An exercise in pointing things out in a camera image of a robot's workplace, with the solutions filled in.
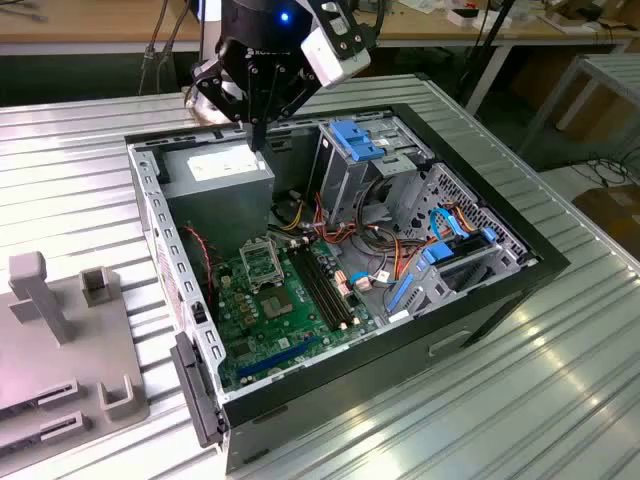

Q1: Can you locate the grey parts rack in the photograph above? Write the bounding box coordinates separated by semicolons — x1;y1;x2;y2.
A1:
0;252;151;464

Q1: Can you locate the blue drive latch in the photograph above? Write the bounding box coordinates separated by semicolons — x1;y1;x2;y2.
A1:
329;119;387;164

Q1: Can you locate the green motherboard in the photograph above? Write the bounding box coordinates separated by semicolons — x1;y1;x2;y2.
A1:
212;234;381;394

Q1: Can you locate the grey power supply box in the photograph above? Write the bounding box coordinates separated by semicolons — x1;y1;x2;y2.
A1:
159;139;276;261

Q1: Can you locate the black open PC case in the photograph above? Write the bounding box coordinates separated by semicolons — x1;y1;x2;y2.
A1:
123;102;571;476

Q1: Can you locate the brown cardboard box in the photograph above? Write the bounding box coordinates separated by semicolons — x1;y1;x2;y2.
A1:
571;183;640;262
507;49;584;114

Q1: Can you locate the black tripod pole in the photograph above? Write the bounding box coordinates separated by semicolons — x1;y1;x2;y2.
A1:
457;0;516;114

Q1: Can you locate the black RAM slot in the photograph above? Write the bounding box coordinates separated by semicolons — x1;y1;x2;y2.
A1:
306;244;356;323
300;245;350;326
293;247;343;328
287;248;337;331

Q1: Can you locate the metal frame table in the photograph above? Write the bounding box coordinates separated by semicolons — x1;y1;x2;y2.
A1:
517;52;640;161

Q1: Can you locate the blue flat wire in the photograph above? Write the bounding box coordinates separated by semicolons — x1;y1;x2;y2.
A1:
428;205;475;244

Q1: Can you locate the wooden desk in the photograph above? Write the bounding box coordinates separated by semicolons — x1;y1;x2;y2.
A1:
0;0;640;57

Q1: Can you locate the thin cable with plug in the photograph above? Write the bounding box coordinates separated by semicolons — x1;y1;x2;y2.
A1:
138;0;177;97

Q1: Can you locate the black card retention latch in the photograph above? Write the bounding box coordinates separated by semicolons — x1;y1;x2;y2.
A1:
168;329;232;450

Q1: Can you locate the perforated grey disk bay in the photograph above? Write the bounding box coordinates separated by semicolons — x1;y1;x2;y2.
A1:
379;160;541;326

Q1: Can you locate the orange yellow wire bundle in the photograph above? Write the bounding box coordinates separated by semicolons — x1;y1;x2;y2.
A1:
312;192;436;281

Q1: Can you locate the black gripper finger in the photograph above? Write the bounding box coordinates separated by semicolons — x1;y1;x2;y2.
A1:
192;57;262;151
259;68;322;151

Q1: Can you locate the blue expansion slot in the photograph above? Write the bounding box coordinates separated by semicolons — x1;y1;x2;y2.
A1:
235;335;319;380

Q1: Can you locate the grey metal drive cage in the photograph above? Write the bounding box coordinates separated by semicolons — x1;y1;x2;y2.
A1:
309;115;437;217

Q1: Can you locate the red black twisted wire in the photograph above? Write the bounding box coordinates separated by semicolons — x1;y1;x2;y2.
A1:
181;223;225;307

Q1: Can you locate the hard disk in blue carrier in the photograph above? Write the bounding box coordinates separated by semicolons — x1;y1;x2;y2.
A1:
384;225;499;316

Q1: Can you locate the cream board connector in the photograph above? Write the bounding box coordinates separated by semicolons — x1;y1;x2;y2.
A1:
333;269;354;299

